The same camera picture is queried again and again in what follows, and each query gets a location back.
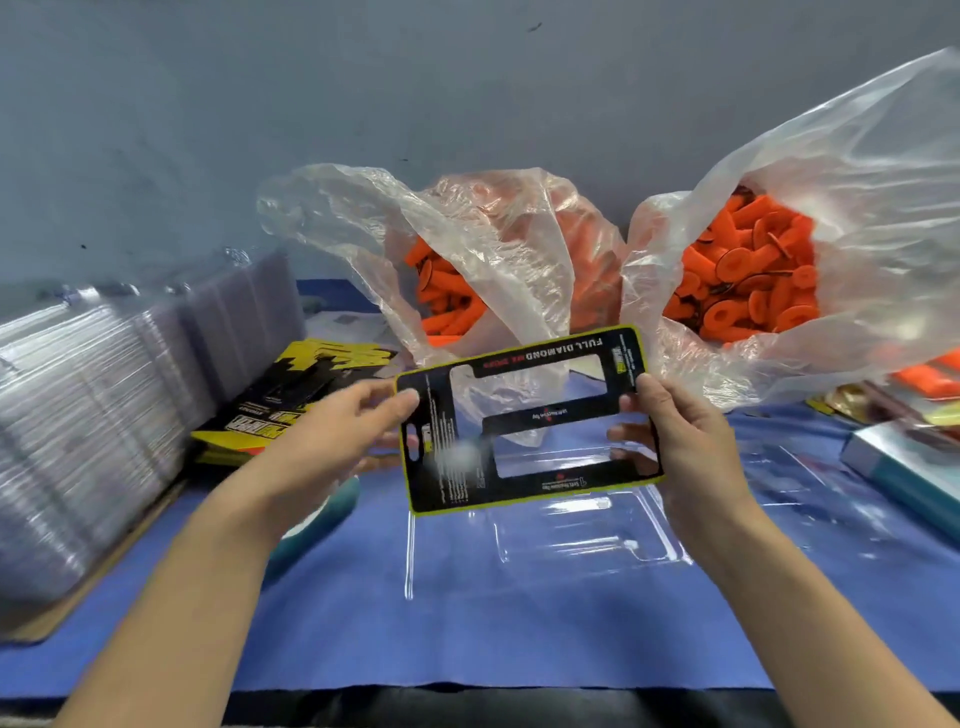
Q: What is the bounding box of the person's right hand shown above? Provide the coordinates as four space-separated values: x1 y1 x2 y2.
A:
607 372 740 552

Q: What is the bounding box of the person's left hand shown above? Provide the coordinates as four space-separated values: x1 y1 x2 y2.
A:
225 379 422 537

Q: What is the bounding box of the teal hand stapler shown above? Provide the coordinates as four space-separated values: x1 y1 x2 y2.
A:
262 477 362 584

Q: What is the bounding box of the yellow black backing card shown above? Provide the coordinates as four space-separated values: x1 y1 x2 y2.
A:
394 325 665 519

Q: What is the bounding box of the stack of clear blister shells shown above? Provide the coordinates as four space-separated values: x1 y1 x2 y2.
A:
0 250 306 609

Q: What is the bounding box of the person's right forearm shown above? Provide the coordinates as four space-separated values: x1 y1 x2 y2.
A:
690 502 960 728

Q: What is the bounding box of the person's left forearm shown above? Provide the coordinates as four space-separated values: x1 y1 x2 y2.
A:
52 495 287 728

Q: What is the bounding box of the stack of yellow black cards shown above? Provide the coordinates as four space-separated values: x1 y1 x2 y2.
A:
190 339 404 470

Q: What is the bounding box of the white printed paper sheet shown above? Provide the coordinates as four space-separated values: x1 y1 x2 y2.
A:
300 307 389 347

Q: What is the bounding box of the teal white cardboard box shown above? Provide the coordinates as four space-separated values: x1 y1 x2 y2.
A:
840 420 960 545

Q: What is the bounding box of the large clear plastic bag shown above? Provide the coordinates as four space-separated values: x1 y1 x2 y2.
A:
622 48 960 410

